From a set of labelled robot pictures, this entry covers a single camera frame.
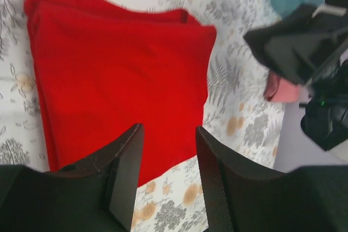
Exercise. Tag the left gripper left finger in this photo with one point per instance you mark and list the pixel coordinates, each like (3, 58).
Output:
(95, 193)

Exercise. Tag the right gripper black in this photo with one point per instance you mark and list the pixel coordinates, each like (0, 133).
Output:
(307, 47)

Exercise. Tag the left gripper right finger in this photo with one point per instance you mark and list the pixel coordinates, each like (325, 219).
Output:
(242, 195)

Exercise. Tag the red t shirt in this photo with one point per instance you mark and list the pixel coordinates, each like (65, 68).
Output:
(100, 69)

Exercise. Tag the folded pink t shirt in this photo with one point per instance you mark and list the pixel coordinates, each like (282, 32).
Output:
(279, 90)

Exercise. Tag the floral tablecloth mat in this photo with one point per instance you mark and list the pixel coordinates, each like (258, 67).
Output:
(227, 99)

